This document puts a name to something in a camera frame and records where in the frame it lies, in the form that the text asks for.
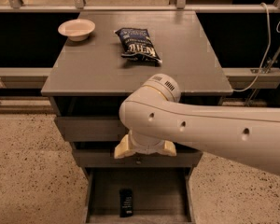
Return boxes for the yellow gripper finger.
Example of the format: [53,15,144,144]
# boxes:
[158,141,176,157]
[114,134,135,159]

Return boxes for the grey drawer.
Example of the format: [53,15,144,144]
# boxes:
[73,149,202,168]
[81,168,196,224]
[54,115,218,143]

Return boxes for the metal railing frame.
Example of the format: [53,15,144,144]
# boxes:
[0,0,280,91]

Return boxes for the grey top drawer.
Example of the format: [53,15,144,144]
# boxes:
[54,115,218,143]

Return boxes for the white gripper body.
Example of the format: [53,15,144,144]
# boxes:
[128,131,165,155]

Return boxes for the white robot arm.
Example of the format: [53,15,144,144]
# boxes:
[114,74,280,175]

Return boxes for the blue kettle chips bag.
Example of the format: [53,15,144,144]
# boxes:
[115,28,162,64]

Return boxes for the white ceramic bowl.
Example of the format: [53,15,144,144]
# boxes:
[58,19,95,42]

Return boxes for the grey bottom drawer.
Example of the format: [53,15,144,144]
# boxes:
[81,168,196,224]

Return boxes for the grey middle drawer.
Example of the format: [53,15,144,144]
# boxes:
[73,149,202,168]

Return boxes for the grey wooden drawer cabinet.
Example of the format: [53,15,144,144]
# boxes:
[40,9,234,224]

